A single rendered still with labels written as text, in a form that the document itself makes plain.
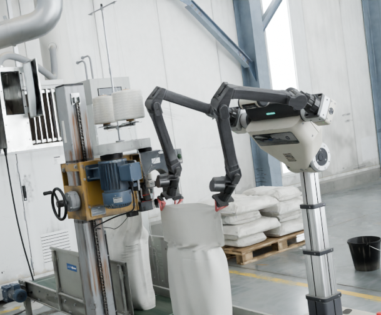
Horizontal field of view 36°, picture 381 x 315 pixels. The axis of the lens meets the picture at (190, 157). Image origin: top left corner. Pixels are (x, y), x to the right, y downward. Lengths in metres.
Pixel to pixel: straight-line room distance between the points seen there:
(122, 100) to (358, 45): 8.75
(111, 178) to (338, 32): 8.52
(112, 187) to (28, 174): 2.98
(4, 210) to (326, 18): 7.01
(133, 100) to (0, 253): 3.13
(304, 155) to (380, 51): 8.67
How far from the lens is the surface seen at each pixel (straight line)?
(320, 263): 3.30
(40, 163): 6.02
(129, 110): 3.10
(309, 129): 3.03
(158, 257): 4.11
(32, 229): 6.00
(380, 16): 11.72
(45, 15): 5.69
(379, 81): 11.72
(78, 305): 4.10
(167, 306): 3.72
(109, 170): 3.04
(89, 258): 3.27
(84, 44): 7.86
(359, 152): 11.27
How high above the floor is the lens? 1.45
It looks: 3 degrees down
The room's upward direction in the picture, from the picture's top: 7 degrees counter-clockwise
